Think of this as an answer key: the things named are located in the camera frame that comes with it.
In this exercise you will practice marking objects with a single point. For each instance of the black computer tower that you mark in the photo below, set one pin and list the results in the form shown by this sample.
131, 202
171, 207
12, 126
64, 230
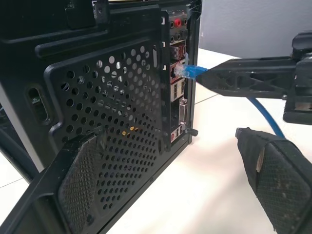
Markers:
80, 48

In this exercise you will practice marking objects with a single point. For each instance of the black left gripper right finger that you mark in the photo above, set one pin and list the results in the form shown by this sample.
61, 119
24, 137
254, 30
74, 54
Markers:
280, 175

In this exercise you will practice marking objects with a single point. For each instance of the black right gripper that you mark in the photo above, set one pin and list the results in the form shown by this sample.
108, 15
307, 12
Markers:
302, 80

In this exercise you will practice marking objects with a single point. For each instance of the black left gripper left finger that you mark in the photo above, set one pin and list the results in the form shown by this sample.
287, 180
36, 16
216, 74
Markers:
75, 175

